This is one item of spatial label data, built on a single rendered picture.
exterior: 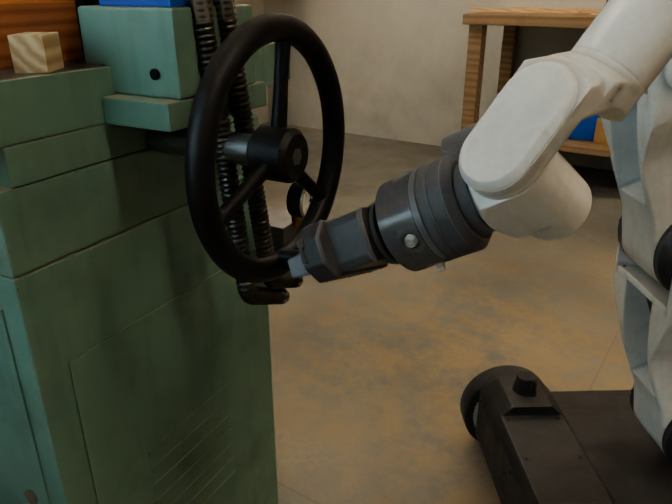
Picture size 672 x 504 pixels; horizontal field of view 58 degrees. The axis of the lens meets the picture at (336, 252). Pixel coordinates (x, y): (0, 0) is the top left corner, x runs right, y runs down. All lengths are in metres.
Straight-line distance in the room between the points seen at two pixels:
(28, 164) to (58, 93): 0.08
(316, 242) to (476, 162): 0.16
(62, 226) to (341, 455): 0.94
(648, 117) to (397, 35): 3.40
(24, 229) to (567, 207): 0.51
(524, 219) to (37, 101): 0.47
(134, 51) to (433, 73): 3.50
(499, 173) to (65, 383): 0.53
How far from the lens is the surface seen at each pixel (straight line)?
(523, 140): 0.47
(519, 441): 1.26
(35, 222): 0.69
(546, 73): 0.49
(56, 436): 0.79
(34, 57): 0.70
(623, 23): 0.53
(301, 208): 0.97
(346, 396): 1.63
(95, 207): 0.74
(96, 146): 0.73
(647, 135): 0.92
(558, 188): 0.51
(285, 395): 1.64
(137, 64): 0.71
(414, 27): 4.16
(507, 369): 1.43
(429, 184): 0.52
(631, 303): 1.16
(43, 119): 0.68
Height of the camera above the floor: 0.98
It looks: 24 degrees down
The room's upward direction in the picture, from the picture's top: straight up
